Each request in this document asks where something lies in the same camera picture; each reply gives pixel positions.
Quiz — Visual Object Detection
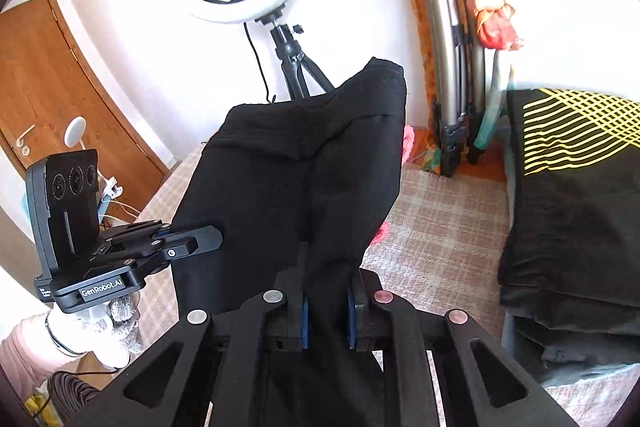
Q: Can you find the black pants pink logo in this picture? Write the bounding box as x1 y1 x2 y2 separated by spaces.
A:
169 56 407 427

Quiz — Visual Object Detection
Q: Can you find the left forearm pink sleeve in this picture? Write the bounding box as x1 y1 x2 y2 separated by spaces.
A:
1 314 78 400

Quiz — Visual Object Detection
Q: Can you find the left hand white glove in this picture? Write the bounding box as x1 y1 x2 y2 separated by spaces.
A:
44 293 142 369

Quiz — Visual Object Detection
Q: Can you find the white desk lamp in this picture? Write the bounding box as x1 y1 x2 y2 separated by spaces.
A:
63 116 125 228

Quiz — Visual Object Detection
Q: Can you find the wooden door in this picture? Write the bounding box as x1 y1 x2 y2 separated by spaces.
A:
1 0 168 222

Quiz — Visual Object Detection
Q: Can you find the folded silver tripod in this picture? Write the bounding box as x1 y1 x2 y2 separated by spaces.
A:
423 0 490 176

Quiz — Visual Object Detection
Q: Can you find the black yellow striped garment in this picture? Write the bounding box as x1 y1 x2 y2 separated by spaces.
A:
498 88 639 386

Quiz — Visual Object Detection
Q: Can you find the black mini tripod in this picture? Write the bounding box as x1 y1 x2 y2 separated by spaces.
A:
257 4 334 100

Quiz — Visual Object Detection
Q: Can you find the black ring light cable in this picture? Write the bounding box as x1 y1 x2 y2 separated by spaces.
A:
242 22 279 105

